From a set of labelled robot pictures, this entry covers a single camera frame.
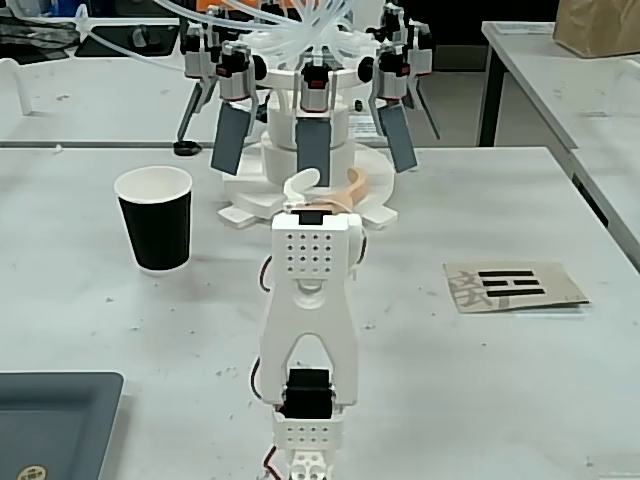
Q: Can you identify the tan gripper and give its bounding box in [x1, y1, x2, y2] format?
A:
[282, 168, 374, 215]

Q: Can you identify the black paper cup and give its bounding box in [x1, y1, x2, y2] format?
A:
[113, 166, 194, 275]

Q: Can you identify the grey flat paddle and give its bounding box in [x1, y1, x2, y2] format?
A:
[294, 118, 333, 189]
[210, 103, 251, 176]
[175, 79, 220, 144]
[407, 74, 442, 141]
[378, 103, 419, 174]

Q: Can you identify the white printed label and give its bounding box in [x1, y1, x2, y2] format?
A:
[348, 115, 379, 139]

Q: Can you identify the grey red motor unit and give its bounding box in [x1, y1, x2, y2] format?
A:
[399, 19, 434, 79]
[215, 42, 259, 104]
[180, 22, 221, 81]
[294, 59, 336, 119]
[372, 44, 414, 106]

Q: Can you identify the clear tube bundle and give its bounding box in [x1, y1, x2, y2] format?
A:
[152, 0, 381, 71]

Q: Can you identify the white side table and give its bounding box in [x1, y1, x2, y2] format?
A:
[477, 20, 640, 151]

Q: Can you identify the printed cardboard card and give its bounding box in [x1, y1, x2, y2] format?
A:
[443, 260, 591, 315]

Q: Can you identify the brown cardboard box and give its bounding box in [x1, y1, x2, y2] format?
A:
[552, 0, 640, 59]

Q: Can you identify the blue-grey plastic tray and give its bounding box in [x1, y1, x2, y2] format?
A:
[0, 370, 125, 480]

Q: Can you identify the white machine pedestal base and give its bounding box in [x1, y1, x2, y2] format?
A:
[217, 69, 399, 231]

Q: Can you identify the white curved bracket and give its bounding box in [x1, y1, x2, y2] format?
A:
[0, 57, 34, 117]

